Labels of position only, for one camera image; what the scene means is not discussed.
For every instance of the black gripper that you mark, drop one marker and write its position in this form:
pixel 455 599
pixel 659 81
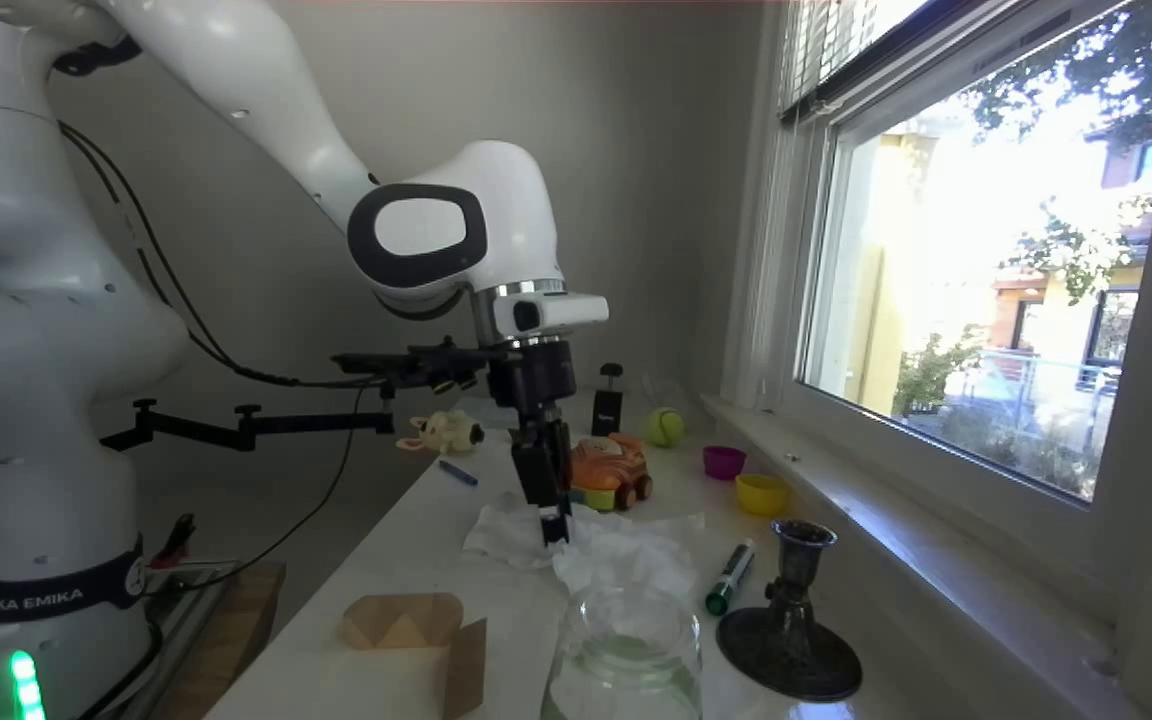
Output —
pixel 538 443

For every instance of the white cloth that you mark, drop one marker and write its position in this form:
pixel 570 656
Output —
pixel 629 552

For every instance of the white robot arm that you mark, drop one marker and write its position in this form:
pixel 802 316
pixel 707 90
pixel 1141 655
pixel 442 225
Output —
pixel 41 375

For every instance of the orange toy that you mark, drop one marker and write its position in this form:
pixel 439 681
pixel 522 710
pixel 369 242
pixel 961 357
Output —
pixel 611 474

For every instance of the blue pen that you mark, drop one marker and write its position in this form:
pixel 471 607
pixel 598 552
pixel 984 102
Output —
pixel 456 474

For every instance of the black bottle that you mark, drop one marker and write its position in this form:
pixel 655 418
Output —
pixel 611 403

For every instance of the yellowish stuffed toy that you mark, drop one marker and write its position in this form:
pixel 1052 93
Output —
pixel 442 432

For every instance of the green ball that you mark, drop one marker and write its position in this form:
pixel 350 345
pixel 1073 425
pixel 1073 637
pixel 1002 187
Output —
pixel 666 425

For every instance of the clear glass jar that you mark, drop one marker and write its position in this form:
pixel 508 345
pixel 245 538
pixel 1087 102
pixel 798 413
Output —
pixel 623 665

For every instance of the purple cup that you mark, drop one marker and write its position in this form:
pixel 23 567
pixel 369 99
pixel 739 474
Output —
pixel 720 460

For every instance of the brown cardboard box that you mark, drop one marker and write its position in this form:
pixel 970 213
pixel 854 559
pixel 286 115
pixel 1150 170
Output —
pixel 402 623

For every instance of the green marker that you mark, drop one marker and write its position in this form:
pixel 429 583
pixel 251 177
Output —
pixel 731 579

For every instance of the yellow bowl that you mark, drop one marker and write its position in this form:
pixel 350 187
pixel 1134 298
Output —
pixel 763 496

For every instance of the black candlestick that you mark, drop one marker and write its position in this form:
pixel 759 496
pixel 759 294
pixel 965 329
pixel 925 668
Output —
pixel 789 644

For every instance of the wooden board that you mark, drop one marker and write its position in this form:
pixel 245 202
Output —
pixel 222 635

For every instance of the white window blinds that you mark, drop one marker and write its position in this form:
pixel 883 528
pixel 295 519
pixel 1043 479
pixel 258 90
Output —
pixel 828 42

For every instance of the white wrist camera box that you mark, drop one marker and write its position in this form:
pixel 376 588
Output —
pixel 553 313

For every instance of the black bar camera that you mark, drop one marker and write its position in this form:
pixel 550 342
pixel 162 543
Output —
pixel 376 363

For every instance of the white window frame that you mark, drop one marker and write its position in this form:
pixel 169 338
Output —
pixel 949 532

